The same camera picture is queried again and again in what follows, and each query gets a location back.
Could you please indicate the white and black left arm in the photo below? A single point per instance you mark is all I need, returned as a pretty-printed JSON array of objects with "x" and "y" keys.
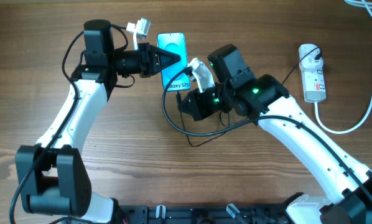
[{"x": 52, "y": 176}]

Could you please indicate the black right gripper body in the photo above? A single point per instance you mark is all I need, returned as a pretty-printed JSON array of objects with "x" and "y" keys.
[{"x": 214, "y": 99}]

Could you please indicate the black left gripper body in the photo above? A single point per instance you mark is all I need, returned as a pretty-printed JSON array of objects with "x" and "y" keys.
[{"x": 145, "y": 63}]

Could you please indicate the white USB charger plug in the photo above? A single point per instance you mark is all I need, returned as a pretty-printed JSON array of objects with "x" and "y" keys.
[{"x": 310, "y": 57}]

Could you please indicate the white power strip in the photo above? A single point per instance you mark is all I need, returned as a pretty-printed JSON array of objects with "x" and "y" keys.
[{"x": 313, "y": 85}]

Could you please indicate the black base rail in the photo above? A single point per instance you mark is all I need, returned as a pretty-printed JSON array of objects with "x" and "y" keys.
[{"x": 161, "y": 214}]

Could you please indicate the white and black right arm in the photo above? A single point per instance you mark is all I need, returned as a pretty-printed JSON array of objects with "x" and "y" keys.
[{"x": 229, "y": 84}]

